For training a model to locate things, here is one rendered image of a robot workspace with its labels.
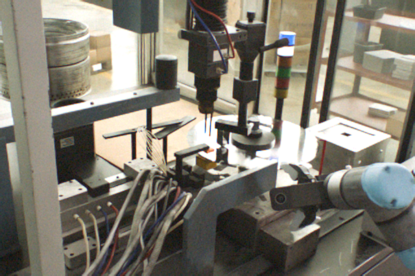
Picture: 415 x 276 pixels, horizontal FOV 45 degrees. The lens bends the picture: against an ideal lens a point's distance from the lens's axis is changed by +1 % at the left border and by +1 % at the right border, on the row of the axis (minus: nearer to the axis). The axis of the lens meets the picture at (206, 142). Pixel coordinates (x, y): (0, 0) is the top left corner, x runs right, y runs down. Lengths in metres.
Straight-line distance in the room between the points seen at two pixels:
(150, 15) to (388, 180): 0.59
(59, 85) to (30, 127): 0.99
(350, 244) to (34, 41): 0.92
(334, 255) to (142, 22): 0.68
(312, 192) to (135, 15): 0.52
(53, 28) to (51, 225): 1.20
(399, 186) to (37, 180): 0.55
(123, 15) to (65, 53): 0.48
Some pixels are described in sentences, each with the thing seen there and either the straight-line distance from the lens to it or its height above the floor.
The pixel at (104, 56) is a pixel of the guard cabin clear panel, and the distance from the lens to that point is 2.21.
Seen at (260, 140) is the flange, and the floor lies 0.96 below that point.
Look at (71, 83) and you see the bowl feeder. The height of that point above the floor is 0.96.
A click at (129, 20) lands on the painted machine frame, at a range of 1.13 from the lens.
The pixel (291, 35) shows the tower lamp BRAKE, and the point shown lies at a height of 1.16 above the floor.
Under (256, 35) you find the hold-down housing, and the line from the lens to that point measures 1.09.
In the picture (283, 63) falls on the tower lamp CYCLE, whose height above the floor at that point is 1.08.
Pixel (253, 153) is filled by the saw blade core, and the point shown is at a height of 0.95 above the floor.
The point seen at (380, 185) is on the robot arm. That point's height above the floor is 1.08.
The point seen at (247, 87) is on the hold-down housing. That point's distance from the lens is 1.12.
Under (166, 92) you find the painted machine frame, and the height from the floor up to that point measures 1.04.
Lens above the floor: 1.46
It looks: 24 degrees down
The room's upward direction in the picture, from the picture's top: 3 degrees clockwise
